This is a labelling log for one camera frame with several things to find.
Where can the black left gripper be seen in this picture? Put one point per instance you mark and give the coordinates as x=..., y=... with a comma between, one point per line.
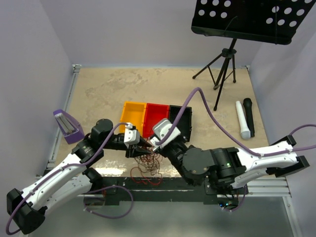
x=137, y=150

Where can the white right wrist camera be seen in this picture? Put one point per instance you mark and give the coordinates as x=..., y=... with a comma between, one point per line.
x=161, y=130

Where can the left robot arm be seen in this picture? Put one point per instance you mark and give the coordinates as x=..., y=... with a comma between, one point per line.
x=74, y=176

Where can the aluminium table frame rail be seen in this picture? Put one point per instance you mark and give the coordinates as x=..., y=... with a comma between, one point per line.
x=52, y=157

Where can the yellow plastic bin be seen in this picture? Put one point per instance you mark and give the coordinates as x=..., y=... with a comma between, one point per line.
x=134, y=112

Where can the black music stand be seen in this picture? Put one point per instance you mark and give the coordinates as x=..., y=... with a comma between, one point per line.
x=267, y=21

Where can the red plastic bin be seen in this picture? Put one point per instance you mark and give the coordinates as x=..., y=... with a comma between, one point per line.
x=153, y=114

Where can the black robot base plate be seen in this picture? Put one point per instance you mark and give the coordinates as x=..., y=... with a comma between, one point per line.
x=116, y=189

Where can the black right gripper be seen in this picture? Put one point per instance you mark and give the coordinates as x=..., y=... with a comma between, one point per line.
x=163, y=149

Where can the black plastic bin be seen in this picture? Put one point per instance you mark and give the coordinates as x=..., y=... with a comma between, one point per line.
x=185, y=122

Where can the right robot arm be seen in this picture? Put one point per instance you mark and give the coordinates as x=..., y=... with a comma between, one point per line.
x=227, y=170

